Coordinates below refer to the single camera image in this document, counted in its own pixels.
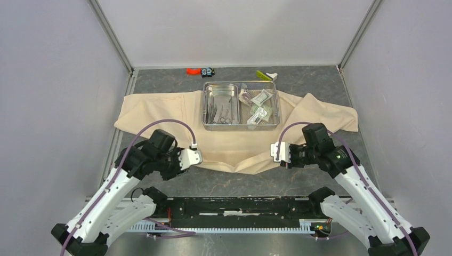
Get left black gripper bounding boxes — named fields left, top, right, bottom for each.
left=155, top=147, right=190, bottom=181

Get beige cloth wrap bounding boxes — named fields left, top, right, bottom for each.
left=114, top=91, right=358, bottom=175

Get green white brush tool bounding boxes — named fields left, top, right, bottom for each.
left=256, top=70, right=278, bottom=81

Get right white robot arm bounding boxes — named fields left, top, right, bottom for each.
left=271, top=122, right=430, bottom=255

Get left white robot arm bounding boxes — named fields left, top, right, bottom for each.
left=51, top=129, right=203, bottom=255

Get steel surgical forceps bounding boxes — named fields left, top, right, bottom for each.
left=207, top=97, right=217, bottom=124

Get steel surgical scissors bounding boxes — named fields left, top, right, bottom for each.
left=218, top=100, right=231, bottom=124

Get green printed gauze packet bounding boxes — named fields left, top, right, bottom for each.
left=250, top=105, right=273, bottom=122

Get clear plastic bag item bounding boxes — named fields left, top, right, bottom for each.
left=246, top=107, right=268, bottom=125

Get white sealed pouch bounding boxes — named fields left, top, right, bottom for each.
left=251, top=89, right=273, bottom=107

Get stainless steel inner tray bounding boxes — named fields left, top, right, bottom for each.
left=201, top=82, right=240, bottom=130

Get orange red tape roll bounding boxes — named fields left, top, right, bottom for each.
left=186, top=68, right=201, bottom=75

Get small black blue toy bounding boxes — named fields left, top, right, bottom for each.
left=200, top=67, right=215, bottom=78

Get dark wrapped packet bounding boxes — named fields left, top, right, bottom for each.
left=239, top=89, right=253, bottom=106

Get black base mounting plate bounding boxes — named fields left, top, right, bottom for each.
left=150, top=196, right=327, bottom=228

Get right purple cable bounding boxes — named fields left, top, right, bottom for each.
left=276, top=122, right=419, bottom=256

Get purple cable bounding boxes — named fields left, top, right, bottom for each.
left=276, top=122, right=419, bottom=256
left=59, top=119, right=198, bottom=256

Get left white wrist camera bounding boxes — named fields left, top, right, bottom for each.
left=178, top=149, right=203, bottom=170

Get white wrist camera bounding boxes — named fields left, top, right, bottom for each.
left=270, top=142, right=290, bottom=163
left=178, top=149, right=203, bottom=170

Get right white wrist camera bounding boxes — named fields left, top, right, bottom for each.
left=270, top=142, right=290, bottom=163

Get white slotted cable duct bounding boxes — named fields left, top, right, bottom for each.
left=126, top=220, right=330, bottom=235

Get wire mesh steel basket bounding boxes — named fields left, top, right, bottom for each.
left=200, top=81, right=281, bottom=131

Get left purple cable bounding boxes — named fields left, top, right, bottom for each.
left=59, top=119, right=198, bottom=256

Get left aluminium corner post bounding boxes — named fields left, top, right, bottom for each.
left=87, top=0, right=134, bottom=74

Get aluminium corner post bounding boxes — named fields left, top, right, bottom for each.
left=337, top=0, right=384, bottom=74
left=87, top=0, right=134, bottom=74

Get right aluminium corner post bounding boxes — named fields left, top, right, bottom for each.
left=337, top=0, right=384, bottom=74

